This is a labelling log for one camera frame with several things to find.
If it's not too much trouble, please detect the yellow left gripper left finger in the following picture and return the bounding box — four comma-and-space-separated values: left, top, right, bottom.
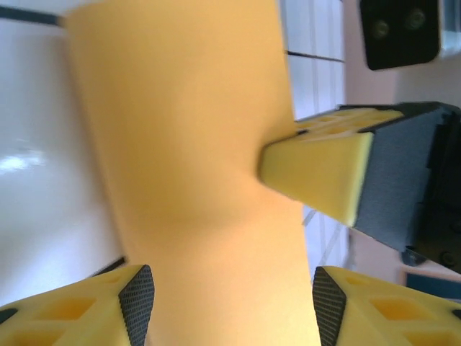
0, 264, 157, 346

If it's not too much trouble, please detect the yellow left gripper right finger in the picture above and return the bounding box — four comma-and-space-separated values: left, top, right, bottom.
311, 265, 461, 346

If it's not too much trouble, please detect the yellow paper sheet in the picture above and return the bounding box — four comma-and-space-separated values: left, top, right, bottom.
63, 0, 322, 346

